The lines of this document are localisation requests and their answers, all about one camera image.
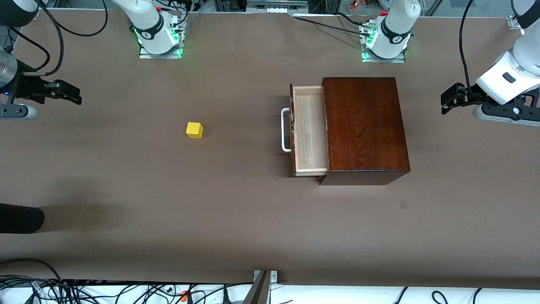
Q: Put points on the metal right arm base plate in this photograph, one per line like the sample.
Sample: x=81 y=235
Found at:
x=168 y=56

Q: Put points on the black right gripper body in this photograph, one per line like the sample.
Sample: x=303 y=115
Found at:
x=26 y=89

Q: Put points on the black cylindrical object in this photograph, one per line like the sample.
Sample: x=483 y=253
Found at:
x=21 y=218

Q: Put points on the orange connector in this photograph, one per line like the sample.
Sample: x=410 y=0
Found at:
x=184 y=294

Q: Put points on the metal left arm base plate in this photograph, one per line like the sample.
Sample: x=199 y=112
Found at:
x=396 y=60

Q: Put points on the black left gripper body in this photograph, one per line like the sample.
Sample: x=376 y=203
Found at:
x=469 y=95

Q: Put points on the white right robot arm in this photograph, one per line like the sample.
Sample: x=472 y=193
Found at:
x=147 y=21

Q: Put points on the aluminium frame corner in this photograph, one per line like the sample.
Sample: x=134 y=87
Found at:
x=514 y=23

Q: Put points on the dark brown wooden cabinet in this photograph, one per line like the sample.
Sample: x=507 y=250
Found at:
x=367 y=126

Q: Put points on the yellow wooden block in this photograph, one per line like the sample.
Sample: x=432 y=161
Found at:
x=194 y=130

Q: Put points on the metal table edge bracket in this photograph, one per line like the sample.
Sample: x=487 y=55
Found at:
x=259 y=291

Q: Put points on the white power strip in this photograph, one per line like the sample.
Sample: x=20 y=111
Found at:
x=277 y=10

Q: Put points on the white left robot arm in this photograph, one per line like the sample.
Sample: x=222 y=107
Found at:
x=506 y=76

